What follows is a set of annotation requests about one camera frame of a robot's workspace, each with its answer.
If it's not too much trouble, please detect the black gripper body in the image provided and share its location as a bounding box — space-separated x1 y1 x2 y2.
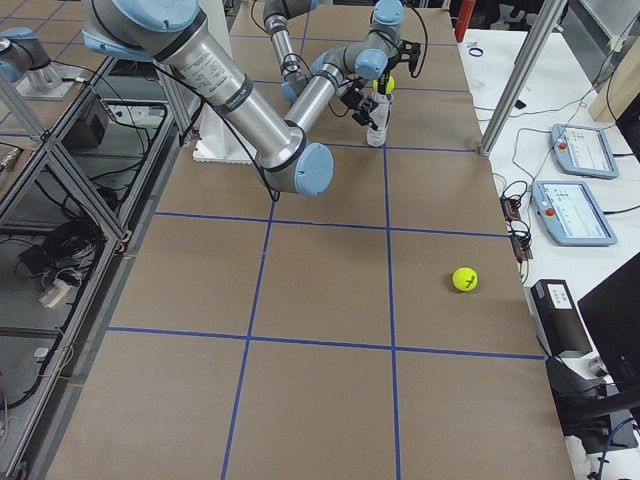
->
339 84 364 113
375 71 391 94

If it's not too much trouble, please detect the yellow Wilson tennis ball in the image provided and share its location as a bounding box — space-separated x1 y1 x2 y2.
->
372 76 395 94

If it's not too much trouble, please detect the clear tennis ball can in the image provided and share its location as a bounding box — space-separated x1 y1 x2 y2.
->
366 91 393 147

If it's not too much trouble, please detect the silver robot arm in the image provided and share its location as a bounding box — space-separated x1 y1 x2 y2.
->
263 1 389 131
82 1 404 196

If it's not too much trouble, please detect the red cylinder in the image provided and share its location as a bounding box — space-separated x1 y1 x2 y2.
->
454 0 476 43

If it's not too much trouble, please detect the far teach pendant tablet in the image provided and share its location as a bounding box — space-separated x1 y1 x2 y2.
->
550 124 619 180

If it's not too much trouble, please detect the teach pendant tablet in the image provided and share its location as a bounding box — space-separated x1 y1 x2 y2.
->
550 124 619 180
531 181 617 247

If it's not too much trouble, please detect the near teach pendant tablet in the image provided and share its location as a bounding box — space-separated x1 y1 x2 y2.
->
531 181 617 247

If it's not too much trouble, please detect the black box with label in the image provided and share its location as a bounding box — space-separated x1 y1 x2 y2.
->
530 279 593 358

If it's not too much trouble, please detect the black monitor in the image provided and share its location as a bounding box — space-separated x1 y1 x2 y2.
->
546 256 639 435

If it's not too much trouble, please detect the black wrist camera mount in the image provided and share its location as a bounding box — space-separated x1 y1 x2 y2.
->
393 39 421 78

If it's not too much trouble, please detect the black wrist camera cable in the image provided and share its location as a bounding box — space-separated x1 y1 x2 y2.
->
399 0 429 79

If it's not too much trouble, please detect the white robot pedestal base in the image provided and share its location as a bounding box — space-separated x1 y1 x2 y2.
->
193 0 251 164

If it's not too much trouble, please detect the aluminium frame post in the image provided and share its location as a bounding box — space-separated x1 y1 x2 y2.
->
479 0 568 157

